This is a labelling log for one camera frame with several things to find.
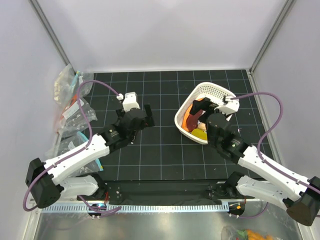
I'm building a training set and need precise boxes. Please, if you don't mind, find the white perforated plastic basket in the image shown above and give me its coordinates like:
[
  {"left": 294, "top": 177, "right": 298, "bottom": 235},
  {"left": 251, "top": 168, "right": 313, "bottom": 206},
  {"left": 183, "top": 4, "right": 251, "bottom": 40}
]
[{"left": 174, "top": 82, "right": 240, "bottom": 145}]

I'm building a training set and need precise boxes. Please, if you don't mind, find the orange papaya slice toy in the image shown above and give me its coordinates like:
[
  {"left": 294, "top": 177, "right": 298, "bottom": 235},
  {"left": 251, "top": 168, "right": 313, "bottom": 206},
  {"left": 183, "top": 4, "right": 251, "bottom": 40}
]
[{"left": 181, "top": 104, "right": 204, "bottom": 133}]

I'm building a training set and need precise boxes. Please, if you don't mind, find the orange zipper clear bag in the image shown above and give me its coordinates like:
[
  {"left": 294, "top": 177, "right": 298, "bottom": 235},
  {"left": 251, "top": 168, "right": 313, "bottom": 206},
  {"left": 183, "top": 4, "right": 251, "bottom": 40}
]
[{"left": 55, "top": 95, "right": 98, "bottom": 138}]

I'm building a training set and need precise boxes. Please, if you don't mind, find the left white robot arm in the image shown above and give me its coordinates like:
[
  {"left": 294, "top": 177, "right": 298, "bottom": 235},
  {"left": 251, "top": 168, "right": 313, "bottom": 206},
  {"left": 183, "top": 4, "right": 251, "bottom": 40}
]
[{"left": 25, "top": 104, "right": 155, "bottom": 209}]

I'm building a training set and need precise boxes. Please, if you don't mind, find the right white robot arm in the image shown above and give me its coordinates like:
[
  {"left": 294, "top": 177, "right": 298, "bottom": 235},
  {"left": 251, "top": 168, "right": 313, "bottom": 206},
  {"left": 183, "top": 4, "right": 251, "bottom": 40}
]
[{"left": 189, "top": 97, "right": 320, "bottom": 227}]

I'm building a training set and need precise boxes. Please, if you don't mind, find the blue zipper bag far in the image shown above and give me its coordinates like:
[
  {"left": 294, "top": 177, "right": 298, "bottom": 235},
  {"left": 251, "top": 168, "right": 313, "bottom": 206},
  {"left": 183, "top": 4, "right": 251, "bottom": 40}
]
[{"left": 53, "top": 64, "right": 94, "bottom": 107}]

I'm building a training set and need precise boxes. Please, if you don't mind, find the blue zipper bag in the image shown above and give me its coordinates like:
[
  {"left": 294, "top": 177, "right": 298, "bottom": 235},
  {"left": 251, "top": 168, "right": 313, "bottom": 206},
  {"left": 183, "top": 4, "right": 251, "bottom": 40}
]
[
  {"left": 44, "top": 131, "right": 104, "bottom": 177},
  {"left": 53, "top": 64, "right": 94, "bottom": 107}
]

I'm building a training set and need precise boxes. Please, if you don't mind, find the blue zipper bag near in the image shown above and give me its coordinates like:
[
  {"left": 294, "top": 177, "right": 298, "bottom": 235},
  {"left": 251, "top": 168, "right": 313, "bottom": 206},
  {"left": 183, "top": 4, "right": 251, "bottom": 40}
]
[{"left": 44, "top": 131, "right": 104, "bottom": 177}]

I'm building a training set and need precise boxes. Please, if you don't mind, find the bag of toy vegetables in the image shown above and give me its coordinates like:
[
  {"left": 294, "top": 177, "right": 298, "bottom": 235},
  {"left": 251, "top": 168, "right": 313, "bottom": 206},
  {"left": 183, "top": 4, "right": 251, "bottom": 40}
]
[{"left": 220, "top": 226, "right": 274, "bottom": 240}]

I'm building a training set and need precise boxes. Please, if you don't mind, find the beige garlic toy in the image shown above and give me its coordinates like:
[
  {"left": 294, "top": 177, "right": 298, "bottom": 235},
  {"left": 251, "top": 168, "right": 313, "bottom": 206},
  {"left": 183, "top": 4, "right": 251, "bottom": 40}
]
[{"left": 197, "top": 122, "right": 206, "bottom": 132}]

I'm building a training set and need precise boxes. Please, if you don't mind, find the yellow lemon toy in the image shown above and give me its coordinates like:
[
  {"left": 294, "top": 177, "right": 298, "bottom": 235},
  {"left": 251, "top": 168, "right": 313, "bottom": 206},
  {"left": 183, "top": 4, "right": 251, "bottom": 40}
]
[{"left": 191, "top": 128, "right": 208, "bottom": 141}]

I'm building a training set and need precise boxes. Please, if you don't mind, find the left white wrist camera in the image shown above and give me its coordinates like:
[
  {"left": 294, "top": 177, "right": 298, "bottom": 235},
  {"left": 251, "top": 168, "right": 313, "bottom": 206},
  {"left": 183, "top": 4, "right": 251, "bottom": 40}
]
[{"left": 122, "top": 92, "right": 140, "bottom": 112}]

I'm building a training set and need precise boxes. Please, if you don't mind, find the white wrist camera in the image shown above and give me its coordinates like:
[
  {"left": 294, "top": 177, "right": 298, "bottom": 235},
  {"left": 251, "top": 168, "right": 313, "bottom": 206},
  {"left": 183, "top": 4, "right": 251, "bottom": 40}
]
[
  {"left": 215, "top": 95, "right": 240, "bottom": 116},
  {"left": 122, "top": 92, "right": 140, "bottom": 112}
]

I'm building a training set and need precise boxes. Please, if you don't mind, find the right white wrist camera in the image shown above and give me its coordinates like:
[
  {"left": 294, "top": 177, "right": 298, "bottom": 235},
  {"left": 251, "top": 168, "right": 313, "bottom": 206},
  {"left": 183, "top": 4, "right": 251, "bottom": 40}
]
[{"left": 215, "top": 95, "right": 240, "bottom": 116}]

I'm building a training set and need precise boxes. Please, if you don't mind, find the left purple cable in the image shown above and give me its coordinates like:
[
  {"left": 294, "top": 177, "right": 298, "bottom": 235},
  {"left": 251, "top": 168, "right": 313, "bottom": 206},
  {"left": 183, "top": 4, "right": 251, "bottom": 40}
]
[{"left": 22, "top": 80, "right": 124, "bottom": 213}]

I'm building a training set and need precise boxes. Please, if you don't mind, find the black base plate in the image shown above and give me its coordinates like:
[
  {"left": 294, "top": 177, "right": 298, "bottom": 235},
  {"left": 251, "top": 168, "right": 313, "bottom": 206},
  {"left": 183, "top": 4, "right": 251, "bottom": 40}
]
[{"left": 83, "top": 179, "right": 245, "bottom": 205}]

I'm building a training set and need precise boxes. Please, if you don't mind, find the grey slotted cable duct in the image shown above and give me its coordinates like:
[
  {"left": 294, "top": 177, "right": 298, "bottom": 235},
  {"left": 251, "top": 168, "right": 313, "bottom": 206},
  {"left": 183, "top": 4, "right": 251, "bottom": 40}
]
[{"left": 41, "top": 202, "right": 229, "bottom": 214}]

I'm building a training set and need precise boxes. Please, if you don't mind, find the right aluminium frame post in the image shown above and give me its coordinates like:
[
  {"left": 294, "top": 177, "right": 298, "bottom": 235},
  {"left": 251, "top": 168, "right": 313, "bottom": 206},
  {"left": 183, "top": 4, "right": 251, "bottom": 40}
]
[{"left": 248, "top": 0, "right": 297, "bottom": 75}]

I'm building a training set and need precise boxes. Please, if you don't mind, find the aluminium frame post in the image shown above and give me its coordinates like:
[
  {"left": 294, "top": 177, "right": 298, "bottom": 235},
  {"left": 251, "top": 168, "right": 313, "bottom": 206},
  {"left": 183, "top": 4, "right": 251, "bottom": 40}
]
[
  {"left": 248, "top": 0, "right": 297, "bottom": 75},
  {"left": 28, "top": 0, "right": 76, "bottom": 73}
]

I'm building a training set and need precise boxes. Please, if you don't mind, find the left aluminium frame post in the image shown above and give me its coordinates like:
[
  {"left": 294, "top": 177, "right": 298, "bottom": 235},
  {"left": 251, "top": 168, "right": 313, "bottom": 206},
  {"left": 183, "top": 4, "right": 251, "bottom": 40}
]
[{"left": 28, "top": 0, "right": 76, "bottom": 73}]

